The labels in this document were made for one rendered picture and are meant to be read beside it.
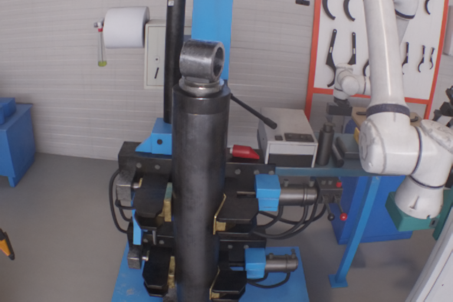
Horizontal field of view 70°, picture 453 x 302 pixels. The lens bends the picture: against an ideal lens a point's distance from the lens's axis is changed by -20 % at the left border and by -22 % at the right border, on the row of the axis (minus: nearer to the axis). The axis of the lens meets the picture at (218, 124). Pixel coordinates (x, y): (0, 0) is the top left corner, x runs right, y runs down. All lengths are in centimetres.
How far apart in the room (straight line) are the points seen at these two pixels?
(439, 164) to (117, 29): 184
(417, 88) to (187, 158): 297
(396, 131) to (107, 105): 308
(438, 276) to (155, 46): 190
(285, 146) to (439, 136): 88
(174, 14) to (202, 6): 14
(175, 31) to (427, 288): 150
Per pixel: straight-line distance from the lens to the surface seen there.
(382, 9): 131
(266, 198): 176
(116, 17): 231
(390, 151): 110
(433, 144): 116
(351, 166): 195
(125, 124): 382
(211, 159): 150
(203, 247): 176
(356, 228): 244
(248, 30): 345
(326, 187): 183
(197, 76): 143
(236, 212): 162
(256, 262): 203
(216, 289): 190
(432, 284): 142
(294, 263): 211
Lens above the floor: 196
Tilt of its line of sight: 24 degrees down
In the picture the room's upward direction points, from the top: 3 degrees clockwise
